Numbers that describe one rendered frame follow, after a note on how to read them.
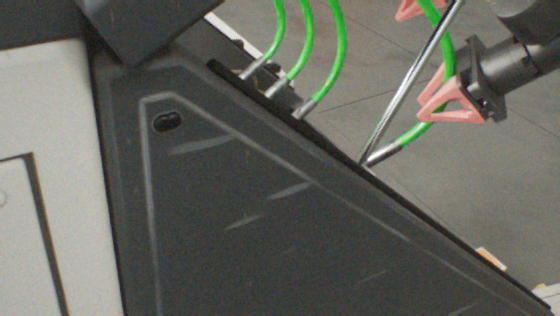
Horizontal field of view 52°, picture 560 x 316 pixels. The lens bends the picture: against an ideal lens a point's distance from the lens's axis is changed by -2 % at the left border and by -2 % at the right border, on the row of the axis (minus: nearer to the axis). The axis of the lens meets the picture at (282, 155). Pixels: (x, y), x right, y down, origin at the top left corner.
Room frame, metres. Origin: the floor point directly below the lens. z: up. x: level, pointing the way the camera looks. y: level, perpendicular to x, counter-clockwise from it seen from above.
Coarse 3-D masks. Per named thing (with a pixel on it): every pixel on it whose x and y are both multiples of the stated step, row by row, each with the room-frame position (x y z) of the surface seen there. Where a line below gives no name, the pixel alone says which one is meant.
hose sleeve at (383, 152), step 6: (384, 144) 0.63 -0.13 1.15; (390, 144) 0.63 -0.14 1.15; (396, 144) 0.63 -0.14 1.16; (378, 150) 0.63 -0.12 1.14; (384, 150) 0.62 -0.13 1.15; (390, 150) 0.62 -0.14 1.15; (396, 150) 0.62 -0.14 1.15; (372, 156) 0.62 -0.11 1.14; (378, 156) 0.62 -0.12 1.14; (384, 156) 0.62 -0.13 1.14; (372, 162) 0.62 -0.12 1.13; (378, 162) 0.62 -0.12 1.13
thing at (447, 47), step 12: (420, 0) 0.62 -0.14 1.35; (432, 12) 0.63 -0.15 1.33; (432, 24) 0.63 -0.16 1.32; (444, 36) 0.63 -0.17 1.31; (444, 48) 0.63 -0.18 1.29; (444, 60) 0.64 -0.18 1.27; (444, 72) 0.64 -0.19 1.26; (444, 84) 0.64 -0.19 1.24; (444, 108) 0.64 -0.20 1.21; (408, 132) 0.64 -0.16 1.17; (420, 132) 0.63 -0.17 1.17; (408, 144) 0.63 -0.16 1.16
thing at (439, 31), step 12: (456, 0) 0.37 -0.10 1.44; (444, 12) 0.37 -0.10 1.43; (456, 12) 0.37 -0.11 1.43; (444, 24) 0.37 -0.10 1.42; (432, 36) 0.37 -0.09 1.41; (432, 48) 0.36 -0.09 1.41; (420, 60) 0.36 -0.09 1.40; (420, 72) 0.36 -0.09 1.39; (408, 84) 0.36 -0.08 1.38; (396, 96) 0.36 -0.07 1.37; (396, 108) 0.35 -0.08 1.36; (384, 120) 0.35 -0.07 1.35; (372, 132) 0.35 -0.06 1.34; (384, 132) 0.35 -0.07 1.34; (372, 144) 0.35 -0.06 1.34; (360, 156) 0.35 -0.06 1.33
